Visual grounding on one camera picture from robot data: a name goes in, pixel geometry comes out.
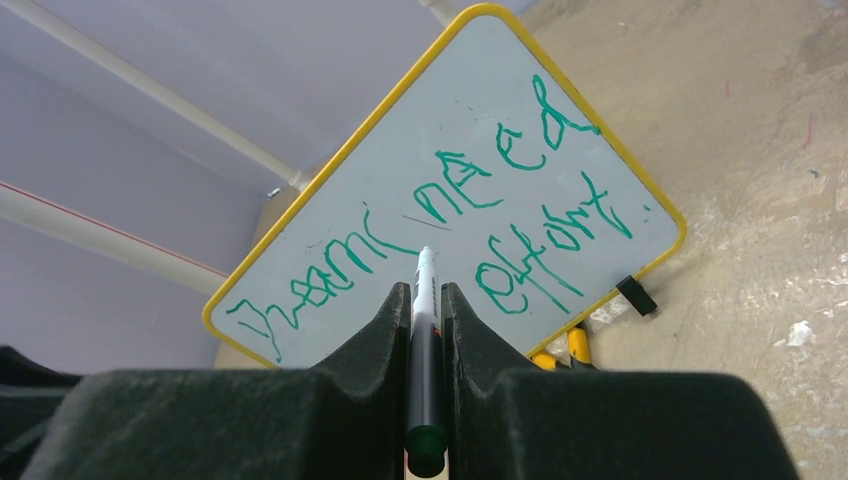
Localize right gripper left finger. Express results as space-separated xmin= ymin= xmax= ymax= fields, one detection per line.
xmin=23 ymin=283 xmax=411 ymax=479

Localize white green marker pen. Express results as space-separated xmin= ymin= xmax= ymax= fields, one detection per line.
xmin=404 ymin=246 xmax=448 ymax=478

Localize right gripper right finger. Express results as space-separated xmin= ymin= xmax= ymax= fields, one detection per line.
xmin=441 ymin=283 xmax=798 ymax=479

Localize yellow black pliers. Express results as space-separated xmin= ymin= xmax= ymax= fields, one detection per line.
xmin=531 ymin=322 xmax=596 ymax=371

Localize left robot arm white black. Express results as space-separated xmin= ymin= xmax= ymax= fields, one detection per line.
xmin=1 ymin=345 xmax=82 ymax=479

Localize white PVC pipe frame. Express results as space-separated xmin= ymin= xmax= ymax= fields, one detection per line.
xmin=1 ymin=1 xmax=443 ymax=272

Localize yellow framed whiteboard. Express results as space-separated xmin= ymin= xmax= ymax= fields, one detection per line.
xmin=202 ymin=3 xmax=687 ymax=368

